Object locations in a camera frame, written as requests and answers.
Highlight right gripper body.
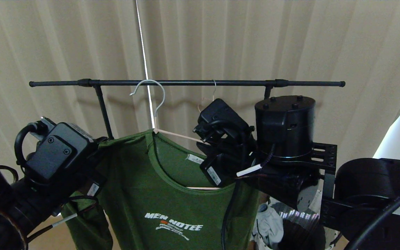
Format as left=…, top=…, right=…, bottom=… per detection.
left=199, top=148, right=322, bottom=209

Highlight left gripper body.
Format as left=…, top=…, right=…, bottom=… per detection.
left=11, top=163, right=108, bottom=228

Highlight green long-sleeved shirt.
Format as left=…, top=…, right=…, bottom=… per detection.
left=60, top=129, right=262, bottom=250

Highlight pink clothes hanger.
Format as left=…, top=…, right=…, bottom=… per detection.
left=130, top=80, right=221, bottom=191
left=197, top=80, right=218, bottom=113

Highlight white laundry basket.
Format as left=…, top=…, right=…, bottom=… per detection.
left=254, top=186, right=343, bottom=250

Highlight black clothes rack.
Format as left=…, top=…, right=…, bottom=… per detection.
left=29, top=78, right=346, bottom=140

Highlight pale grey shorts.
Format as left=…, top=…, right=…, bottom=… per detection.
left=251, top=203, right=285, bottom=250

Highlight beige curtain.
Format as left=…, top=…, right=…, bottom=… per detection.
left=0, top=0, right=400, bottom=226

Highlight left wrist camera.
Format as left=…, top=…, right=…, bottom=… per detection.
left=14, top=117, right=99, bottom=184

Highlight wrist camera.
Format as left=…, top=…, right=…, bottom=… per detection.
left=192, top=98, right=256, bottom=153
left=14, top=117, right=99, bottom=184

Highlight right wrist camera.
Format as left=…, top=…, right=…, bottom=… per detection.
left=192, top=98, right=256, bottom=153

